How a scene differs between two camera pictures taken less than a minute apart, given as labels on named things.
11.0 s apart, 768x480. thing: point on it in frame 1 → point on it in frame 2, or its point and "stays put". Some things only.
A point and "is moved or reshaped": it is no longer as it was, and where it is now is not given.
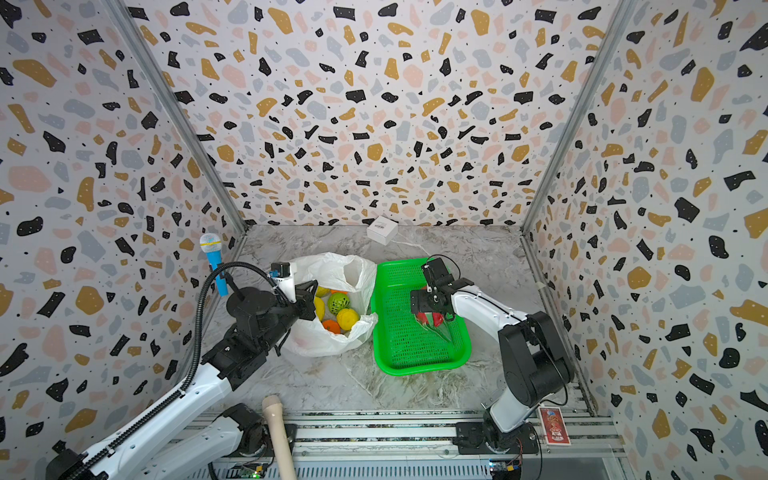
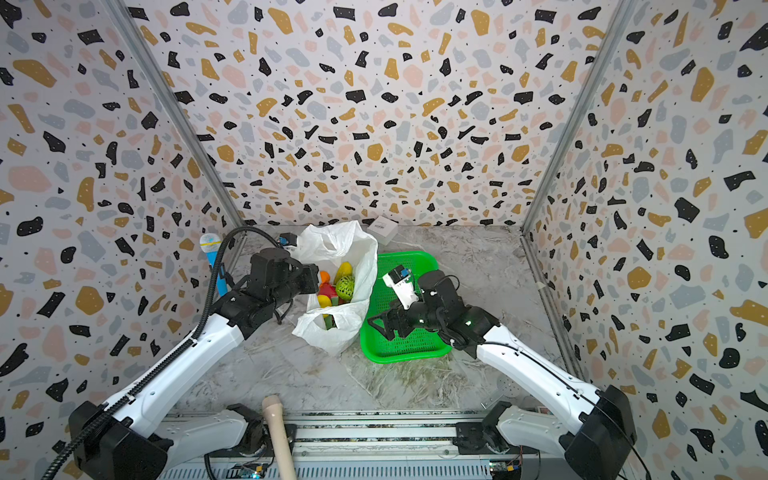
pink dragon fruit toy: (430, 318) is moved or reshaped
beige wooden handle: (273, 408) stays put
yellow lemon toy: (347, 318) → (324, 301)
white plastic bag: (344, 299) is moved or reshaped
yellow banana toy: (319, 302) → (344, 270)
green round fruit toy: (338, 301) → (345, 288)
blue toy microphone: (211, 243) stays put
